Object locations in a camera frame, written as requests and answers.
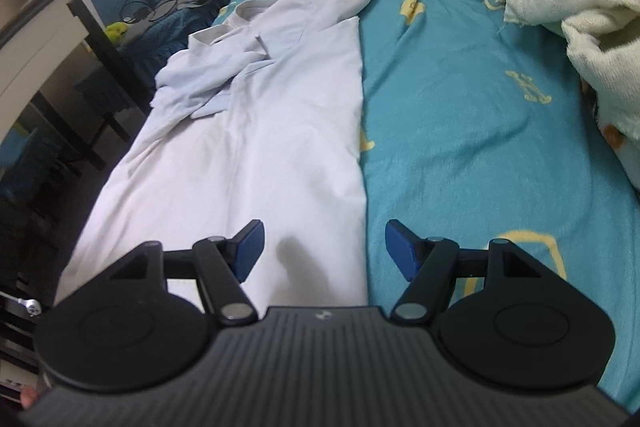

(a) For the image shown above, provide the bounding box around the white t-shirt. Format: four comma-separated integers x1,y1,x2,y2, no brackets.
56,0,372,310

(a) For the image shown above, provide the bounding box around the person's left hand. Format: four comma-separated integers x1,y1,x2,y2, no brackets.
20,386,39,410

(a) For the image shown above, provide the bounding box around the teal patterned bed sheet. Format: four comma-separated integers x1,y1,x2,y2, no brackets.
232,0,639,409

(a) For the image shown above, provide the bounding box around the yellow green plush toy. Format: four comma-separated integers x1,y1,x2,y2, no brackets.
104,22,129,46

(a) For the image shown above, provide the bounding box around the white desk with dark top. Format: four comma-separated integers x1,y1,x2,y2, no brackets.
1,0,151,170

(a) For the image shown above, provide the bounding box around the grey cloth on chair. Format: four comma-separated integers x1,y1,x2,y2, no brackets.
120,0,213,43

